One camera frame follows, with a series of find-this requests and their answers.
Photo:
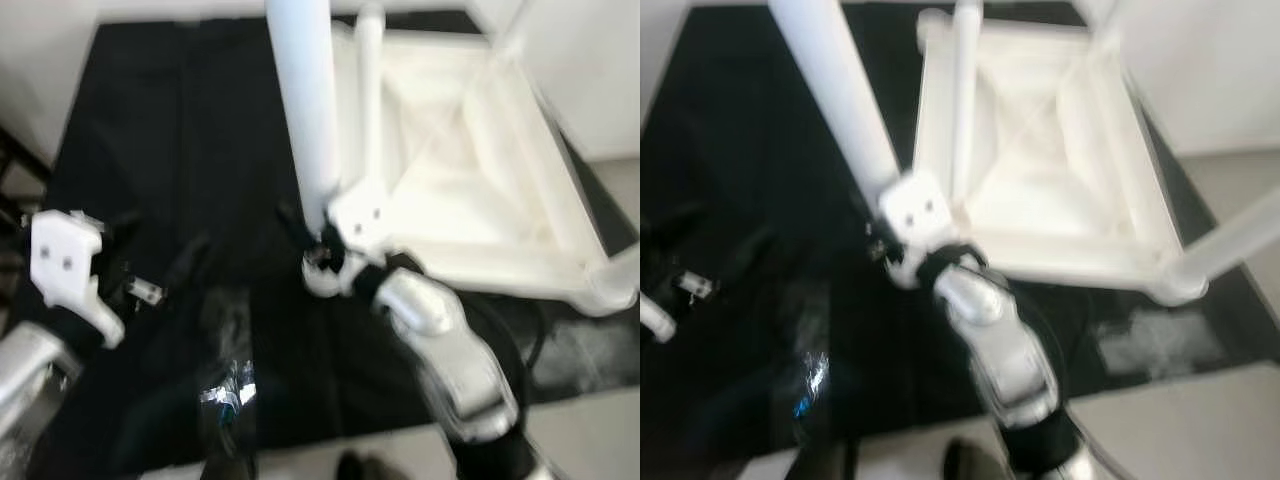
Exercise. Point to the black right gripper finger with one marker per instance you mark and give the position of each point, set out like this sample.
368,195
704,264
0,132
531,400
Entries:
298,225
877,232

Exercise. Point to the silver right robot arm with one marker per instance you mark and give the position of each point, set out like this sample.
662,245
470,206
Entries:
450,350
1010,340

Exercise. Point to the white plastic children table top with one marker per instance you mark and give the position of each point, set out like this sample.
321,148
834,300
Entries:
1050,160
470,170

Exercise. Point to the black tablecloth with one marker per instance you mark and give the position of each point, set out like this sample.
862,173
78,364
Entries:
150,150
740,180

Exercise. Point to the clear tape strip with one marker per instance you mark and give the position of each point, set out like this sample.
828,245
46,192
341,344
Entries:
590,350
1160,345

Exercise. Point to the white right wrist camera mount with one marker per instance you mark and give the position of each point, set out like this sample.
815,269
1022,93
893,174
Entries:
358,215
915,208

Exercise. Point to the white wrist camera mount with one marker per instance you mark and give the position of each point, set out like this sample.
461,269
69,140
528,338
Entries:
358,215
65,265
655,318
915,208

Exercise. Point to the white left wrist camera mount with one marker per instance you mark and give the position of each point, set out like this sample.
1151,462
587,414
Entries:
65,265
655,318

